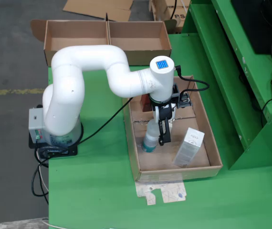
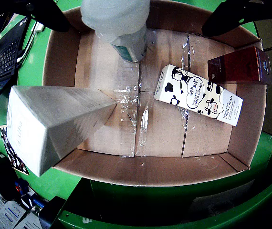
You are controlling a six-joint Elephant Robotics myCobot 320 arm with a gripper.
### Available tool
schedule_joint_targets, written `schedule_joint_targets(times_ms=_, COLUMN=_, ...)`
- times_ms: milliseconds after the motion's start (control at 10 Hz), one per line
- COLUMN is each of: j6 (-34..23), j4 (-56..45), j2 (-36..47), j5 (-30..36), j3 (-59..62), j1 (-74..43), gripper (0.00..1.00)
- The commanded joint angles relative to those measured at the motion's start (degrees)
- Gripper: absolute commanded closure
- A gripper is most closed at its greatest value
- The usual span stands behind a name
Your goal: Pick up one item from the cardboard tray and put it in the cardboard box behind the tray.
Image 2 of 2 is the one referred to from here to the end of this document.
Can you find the white power adapter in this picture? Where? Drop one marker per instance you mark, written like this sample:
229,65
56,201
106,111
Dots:
40,26

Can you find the black laptop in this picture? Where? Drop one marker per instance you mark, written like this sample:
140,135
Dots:
4,57

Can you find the black round object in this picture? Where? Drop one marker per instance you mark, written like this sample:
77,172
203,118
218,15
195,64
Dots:
6,179

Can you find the small blue red box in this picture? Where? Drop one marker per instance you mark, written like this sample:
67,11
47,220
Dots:
21,187

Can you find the flattened printed carton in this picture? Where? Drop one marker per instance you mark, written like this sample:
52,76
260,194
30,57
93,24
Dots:
16,164

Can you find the dark red carton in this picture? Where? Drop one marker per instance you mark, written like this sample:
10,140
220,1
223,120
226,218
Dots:
236,66

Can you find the green metal shelf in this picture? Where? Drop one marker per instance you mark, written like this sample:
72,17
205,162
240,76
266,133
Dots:
257,205

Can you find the tall white carton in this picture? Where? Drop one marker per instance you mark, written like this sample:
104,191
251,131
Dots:
31,133

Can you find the shallow cardboard tray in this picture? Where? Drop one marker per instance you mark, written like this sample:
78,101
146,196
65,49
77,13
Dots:
160,143

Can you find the white printed paper sheet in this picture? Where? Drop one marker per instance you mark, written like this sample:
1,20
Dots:
28,221
2,212

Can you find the black box device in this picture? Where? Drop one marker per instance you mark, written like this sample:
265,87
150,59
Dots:
52,212

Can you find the frosted cap teal label bottle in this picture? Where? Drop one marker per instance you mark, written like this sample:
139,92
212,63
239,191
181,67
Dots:
117,19

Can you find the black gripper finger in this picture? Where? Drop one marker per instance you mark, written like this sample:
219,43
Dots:
47,16
233,16

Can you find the cow print hand cream box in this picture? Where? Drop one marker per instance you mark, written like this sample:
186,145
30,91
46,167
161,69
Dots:
231,107

